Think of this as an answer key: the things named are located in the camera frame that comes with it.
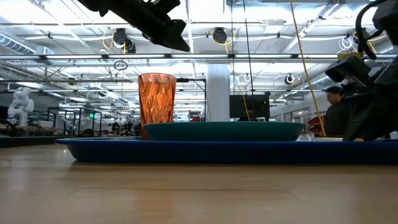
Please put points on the person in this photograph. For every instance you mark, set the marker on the person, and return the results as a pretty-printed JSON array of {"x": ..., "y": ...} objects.
[{"x": 335, "y": 118}]

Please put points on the red crate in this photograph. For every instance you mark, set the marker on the red crate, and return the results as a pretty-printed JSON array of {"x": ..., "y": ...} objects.
[{"x": 196, "y": 119}]

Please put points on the black monitor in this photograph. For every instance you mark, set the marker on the black monitor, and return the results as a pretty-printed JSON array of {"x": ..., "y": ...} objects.
[{"x": 258, "y": 107}]

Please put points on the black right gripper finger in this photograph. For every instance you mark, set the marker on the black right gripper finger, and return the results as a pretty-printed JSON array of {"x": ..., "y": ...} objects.
[{"x": 363, "y": 124}]

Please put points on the orange faceted plastic cup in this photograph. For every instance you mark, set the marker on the orange faceted plastic cup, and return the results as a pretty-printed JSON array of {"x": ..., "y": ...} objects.
[{"x": 157, "y": 99}]

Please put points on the black workbench frame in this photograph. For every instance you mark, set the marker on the black workbench frame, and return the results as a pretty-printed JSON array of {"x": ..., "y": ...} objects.
[{"x": 79, "y": 116}]

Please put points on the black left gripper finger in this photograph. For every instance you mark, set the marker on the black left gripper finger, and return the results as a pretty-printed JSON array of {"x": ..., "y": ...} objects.
[{"x": 175, "y": 35}]

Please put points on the silver ventilation duct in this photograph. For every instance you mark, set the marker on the silver ventilation duct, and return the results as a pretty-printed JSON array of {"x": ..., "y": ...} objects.
[{"x": 18, "y": 46}]

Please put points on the long ceiling light bar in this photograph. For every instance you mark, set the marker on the long ceiling light bar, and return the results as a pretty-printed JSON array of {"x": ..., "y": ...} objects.
[{"x": 124, "y": 56}]

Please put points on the white pillar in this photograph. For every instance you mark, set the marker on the white pillar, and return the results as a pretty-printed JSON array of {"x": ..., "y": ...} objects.
[{"x": 217, "y": 93}]

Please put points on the small white box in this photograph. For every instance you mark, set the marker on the small white box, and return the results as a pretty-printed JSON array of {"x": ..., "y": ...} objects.
[{"x": 394, "y": 135}]

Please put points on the shelf with red bins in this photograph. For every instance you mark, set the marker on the shelf with red bins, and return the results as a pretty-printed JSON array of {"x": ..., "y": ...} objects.
[{"x": 314, "y": 123}]

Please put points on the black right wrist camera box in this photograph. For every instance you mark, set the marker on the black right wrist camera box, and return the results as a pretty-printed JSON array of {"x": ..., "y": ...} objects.
[{"x": 351, "y": 70}]

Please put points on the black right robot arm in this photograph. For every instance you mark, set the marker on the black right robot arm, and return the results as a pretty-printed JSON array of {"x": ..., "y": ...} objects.
[{"x": 387, "y": 18}]

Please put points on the teal plate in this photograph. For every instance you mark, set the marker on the teal plate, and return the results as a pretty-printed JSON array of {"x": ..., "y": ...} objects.
[{"x": 224, "y": 132}]

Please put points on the blue tray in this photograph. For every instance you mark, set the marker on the blue tray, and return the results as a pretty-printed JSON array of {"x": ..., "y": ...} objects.
[{"x": 217, "y": 152}]

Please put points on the black metal frame station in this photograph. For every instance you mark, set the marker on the black metal frame station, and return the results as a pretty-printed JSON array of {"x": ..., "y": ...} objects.
[{"x": 205, "y": 99}]

